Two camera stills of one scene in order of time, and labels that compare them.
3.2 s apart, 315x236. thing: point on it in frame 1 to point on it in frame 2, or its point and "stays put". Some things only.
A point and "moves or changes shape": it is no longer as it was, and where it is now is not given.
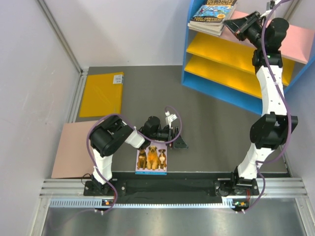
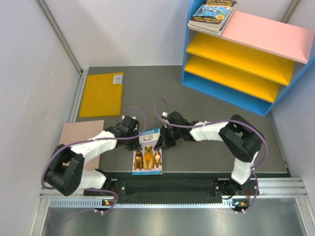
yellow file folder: (102, 95) stays put
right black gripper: (237, 25) to (161, 144)
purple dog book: (151, 159) moves or changes shape
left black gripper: (179, 143) to (136, 146)
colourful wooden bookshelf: (222, 66) stays put
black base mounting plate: (177, 188) stays put
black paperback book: (212, 13) stays put
